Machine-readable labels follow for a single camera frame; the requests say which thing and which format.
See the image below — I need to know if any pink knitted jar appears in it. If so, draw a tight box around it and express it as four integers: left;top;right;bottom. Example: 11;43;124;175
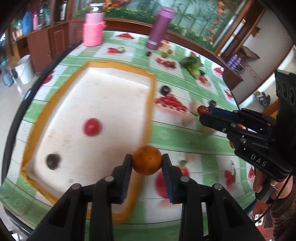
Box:
82;3;106;47

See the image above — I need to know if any small sugarcane piece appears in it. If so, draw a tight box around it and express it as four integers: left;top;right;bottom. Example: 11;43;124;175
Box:
185;153;197;162

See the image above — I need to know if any person right hand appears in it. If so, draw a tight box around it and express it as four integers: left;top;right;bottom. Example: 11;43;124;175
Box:
253;169;293;200

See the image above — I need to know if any red tomato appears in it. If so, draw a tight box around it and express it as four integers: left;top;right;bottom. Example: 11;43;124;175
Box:
83;118;102;137

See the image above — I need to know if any dark plum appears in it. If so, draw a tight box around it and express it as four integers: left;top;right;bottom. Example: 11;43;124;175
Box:
46;153;61;170

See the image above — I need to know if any purple thermos bottle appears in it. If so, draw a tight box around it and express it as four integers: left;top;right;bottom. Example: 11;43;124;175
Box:
146;6;175;50

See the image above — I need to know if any purple bottles pair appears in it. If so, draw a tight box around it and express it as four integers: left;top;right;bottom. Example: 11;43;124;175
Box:
227;54;241;70

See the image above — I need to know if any red jujube front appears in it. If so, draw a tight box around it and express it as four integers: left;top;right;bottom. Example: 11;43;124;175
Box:
197;105;212;115

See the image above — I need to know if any grey kettle on floor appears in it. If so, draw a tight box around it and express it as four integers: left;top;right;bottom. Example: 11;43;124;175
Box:
3;69;14;87

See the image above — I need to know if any bok choy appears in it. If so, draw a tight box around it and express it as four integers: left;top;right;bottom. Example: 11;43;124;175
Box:
180;54;204;79

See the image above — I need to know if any white foam tray yellow tape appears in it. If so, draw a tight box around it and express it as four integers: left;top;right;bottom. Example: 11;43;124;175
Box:
21;61;158;225

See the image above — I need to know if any blue jug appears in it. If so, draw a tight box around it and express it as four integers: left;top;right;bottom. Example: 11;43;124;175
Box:
22;11;33;35

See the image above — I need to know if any white bucket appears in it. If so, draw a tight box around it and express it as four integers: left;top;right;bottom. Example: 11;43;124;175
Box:
15;55;35;84

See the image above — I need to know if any large sugarcane chunk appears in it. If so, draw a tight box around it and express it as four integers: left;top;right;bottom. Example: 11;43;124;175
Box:
202;126;215;136

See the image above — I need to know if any dark passion fruit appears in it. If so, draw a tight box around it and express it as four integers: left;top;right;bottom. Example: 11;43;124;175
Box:
209;100;216;108
159;85;171;96

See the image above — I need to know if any small pale orange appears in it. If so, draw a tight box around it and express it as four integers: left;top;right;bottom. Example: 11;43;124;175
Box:
132;145;162;176

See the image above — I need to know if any wooden cabinet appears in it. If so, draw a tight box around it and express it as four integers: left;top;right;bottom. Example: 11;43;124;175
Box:
8;20;84;73

